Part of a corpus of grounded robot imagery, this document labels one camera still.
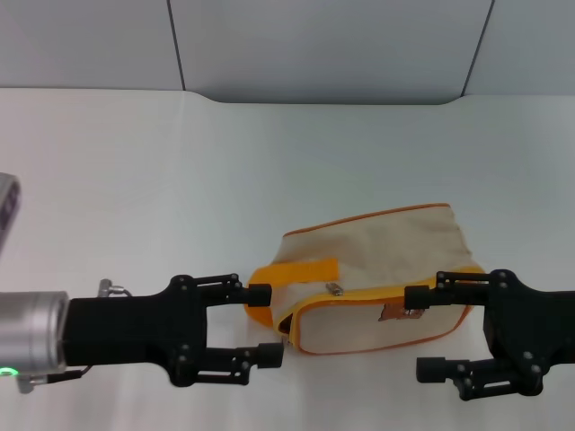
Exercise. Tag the beige orange-trimmed food bag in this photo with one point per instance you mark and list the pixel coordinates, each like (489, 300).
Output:
(373, 251)

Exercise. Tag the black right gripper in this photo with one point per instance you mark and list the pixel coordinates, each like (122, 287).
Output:
(534, 328)

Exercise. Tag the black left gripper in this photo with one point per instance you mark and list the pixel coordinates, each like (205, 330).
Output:
(130, 330)

